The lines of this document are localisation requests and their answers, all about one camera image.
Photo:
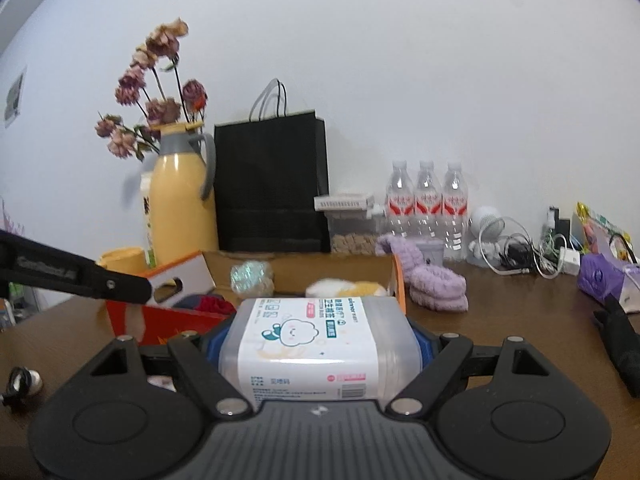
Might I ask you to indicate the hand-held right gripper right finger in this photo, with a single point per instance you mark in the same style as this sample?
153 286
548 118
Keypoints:
427 347

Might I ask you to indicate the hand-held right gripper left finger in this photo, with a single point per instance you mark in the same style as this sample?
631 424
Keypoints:
227 332

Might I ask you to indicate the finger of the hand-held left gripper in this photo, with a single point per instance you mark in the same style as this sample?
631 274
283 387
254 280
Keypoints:
120 287

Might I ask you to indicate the red fabric rose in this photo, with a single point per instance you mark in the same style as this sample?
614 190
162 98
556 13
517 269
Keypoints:
212 305

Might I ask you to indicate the navy glasses case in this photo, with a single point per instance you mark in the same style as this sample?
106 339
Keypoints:
189 302

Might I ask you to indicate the red cardboard box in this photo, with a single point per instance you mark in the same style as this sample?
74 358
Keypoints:
165 322

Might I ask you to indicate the iridescent plastic bag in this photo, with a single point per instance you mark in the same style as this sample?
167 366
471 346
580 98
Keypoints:
252 277

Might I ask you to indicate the clear plastic wipes box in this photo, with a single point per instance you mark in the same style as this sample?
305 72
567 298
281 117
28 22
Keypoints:
300 350

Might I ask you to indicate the yellow corgi plush toy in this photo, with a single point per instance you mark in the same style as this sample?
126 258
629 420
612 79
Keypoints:
360 287

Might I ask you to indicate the yellow mug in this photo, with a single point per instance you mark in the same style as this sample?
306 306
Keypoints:
122 257

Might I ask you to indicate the white milk carton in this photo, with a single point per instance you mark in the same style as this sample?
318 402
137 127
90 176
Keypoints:
147 220

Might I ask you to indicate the lavender plastic tub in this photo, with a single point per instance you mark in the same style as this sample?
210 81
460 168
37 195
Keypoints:
430 252

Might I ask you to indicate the yellow thermos jug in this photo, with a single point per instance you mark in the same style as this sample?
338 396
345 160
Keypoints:
180 210

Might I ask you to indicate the purple fluffy headband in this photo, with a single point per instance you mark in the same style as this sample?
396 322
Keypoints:
395 250

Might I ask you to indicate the clear container of nuts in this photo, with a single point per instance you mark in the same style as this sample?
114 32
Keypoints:
350 245

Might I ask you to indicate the black power adapter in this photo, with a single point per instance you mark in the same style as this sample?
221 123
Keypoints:
517 255

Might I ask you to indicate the small white desk fan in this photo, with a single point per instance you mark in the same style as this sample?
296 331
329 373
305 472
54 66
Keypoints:
485 222

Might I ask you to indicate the clear water bottle red label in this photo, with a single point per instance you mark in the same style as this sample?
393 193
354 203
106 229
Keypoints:
400 205
428 205
456 210

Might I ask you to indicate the black paper bag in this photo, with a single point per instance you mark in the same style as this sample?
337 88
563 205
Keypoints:
270 185

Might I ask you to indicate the white charger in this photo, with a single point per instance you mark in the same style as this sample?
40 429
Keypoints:
570 261

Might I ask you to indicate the white flat box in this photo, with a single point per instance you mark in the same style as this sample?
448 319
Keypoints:
345 202

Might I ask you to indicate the dried pink flower bouquet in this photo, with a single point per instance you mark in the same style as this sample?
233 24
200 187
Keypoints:
160 110

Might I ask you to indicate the purple tissue packet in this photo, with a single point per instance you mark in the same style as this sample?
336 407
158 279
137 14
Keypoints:
600 275

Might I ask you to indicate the black folded umbrella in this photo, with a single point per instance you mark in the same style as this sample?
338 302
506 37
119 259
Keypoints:
620 340

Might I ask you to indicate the colourful snack packets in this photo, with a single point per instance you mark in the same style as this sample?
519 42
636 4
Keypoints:
600 232

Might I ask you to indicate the purple coral wall sticker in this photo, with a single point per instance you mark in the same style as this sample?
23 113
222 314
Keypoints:
11 222

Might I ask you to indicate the wall poster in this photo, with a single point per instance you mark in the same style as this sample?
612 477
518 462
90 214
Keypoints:
15 97

